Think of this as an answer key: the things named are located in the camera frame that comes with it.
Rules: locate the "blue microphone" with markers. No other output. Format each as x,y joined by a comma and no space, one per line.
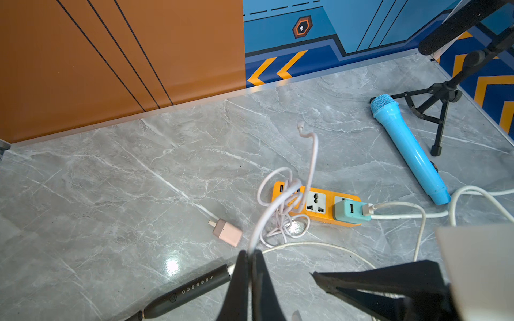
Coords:
387,112

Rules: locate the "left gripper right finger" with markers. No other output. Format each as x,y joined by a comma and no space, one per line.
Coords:
265,305

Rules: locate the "orange power strip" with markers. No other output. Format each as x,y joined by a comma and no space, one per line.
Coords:
320,206

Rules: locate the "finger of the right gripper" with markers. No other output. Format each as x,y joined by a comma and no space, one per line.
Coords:
377,306
423,277

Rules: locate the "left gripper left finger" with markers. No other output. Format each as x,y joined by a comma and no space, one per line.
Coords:
235,306

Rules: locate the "pink charger cube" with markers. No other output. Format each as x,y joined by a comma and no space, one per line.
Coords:
226,232

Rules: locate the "black electric toothbrush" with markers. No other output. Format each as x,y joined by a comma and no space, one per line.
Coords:
185,293

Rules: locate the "teal charger cube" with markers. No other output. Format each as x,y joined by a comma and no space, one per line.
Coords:
351,211

